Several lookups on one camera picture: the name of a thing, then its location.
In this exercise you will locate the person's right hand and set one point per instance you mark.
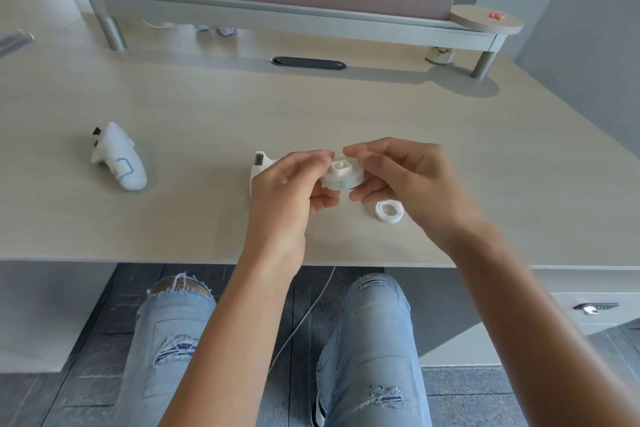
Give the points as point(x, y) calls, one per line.
point(425, 186)

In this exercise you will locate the person's left hand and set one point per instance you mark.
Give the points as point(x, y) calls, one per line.
point(277, 206)

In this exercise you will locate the person's left thumb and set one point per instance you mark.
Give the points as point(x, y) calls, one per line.
point(327, 202)

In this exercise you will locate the person's right thumb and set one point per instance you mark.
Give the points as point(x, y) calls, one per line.
point(372, 191)

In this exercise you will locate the white tape spool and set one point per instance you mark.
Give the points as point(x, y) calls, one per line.
point(342, 176)

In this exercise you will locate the person's left forearm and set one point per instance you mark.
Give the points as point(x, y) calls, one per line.
point(235, 341)

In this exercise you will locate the person's right forearm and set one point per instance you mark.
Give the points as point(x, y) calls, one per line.
point(540, 331)

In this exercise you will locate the white tape dispenser shell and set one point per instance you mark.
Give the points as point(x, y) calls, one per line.
point(261, 164)

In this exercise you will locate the small patterned cup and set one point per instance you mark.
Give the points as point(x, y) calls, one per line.
point(440, 55)

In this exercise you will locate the person's right jeans leg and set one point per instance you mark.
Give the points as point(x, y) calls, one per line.
point(370, 351)

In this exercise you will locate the person's jeans leg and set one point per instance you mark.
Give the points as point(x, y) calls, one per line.
point(160, 341)
point(370, 351)

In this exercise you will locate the round wooden shelf disc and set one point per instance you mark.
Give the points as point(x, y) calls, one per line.
point(485, 21)

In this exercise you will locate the white drawer cabinet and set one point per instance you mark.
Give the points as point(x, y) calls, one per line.
point(550, 301)

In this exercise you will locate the white tape dispenser blue label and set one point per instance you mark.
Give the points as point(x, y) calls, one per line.
point(122, 156)

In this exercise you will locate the black and white shoe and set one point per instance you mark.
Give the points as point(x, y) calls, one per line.
point(317, 414)

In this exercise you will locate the small red object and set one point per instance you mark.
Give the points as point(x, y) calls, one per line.
point(497, 16)

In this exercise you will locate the person's left jeans leg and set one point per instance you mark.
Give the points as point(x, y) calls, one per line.
point(160, 341)

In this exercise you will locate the metal object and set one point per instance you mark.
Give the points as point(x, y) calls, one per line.
point(15, 43)

